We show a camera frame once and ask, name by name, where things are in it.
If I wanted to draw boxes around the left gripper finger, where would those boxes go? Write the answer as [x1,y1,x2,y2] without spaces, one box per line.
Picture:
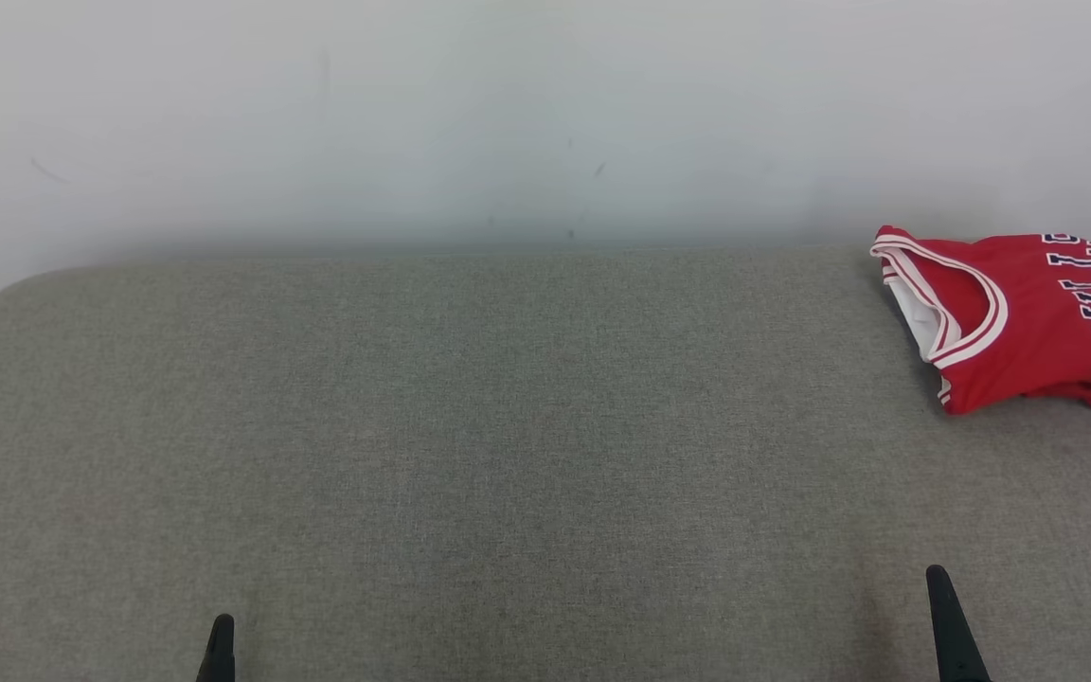
[195,614,237,682]

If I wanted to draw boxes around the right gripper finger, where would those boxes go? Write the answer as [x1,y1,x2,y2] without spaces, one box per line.
[926,565,993,682]

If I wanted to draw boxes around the red jersey striped trim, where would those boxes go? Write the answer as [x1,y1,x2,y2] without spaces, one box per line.
[870,225,1091,418]

